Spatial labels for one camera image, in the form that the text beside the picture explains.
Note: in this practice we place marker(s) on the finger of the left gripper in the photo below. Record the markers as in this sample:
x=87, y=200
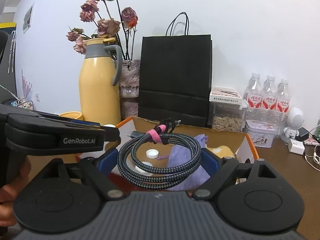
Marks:
x=81, y=122

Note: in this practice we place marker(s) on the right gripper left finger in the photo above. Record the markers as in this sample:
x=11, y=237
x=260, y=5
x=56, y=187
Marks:
x=95, y=173

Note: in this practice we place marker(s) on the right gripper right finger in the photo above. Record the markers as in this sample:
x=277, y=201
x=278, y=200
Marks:
x=223, y=173

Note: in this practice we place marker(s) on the yellow white plush hamster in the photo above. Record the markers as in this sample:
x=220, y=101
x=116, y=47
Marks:
x=222, y=151

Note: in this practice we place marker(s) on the person's left hand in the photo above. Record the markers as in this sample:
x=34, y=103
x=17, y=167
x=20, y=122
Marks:
x=10, y=192

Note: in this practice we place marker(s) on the yellow mug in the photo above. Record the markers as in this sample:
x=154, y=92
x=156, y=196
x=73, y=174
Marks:
x=73, y=115

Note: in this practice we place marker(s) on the cardboard box orange rim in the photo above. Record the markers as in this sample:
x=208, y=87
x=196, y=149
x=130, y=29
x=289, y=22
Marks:
x=164, y=178

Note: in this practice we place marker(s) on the yellow thermos jug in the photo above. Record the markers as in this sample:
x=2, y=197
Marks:
x=99, y=81

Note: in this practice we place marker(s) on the white floral tin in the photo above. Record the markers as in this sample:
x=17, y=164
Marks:
x=261, y=133

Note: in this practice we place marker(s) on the white bottle cap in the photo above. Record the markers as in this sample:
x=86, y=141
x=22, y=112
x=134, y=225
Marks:
x=152, y=153

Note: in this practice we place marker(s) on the clear seed container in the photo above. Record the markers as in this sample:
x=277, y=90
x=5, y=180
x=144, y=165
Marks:
x=228, y=117

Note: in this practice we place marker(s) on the pink marbled vase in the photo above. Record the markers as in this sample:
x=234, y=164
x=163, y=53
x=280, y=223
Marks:
x=129, y=88

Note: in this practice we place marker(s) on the white charger block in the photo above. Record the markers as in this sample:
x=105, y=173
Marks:
x=296, y=147

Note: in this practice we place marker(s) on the white red flat box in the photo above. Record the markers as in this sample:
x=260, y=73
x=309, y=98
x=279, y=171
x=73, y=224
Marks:
x=225, y=95

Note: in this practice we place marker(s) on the water bottle left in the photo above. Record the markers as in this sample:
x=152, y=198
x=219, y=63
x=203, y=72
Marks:
x=252, y=93

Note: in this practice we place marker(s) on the water bottle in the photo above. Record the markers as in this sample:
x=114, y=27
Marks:
x=283, y=96
x=269, y=93
x=252, y=93

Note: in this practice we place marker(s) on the black power adapter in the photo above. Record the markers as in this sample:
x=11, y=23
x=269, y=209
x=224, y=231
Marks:
x=303, y=134

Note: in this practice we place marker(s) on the water bottle middle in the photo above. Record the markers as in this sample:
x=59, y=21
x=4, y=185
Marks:
x=269, y=93

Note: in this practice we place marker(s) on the white robot figurine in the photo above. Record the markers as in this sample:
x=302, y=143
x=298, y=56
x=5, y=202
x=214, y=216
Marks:
x=294, y=121

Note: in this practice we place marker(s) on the water bottle right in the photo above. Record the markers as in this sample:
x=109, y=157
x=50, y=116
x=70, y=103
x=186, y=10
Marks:
x=283, y=96

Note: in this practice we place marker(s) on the green bottle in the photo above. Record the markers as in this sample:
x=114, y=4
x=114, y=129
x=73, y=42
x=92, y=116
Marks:
x=318, y=132

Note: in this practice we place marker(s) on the black paper bag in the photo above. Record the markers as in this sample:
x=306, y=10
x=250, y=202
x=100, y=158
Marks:
x=175, y=77

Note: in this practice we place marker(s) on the dried pink roses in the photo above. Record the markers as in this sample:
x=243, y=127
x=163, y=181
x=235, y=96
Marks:
x=111, y=22

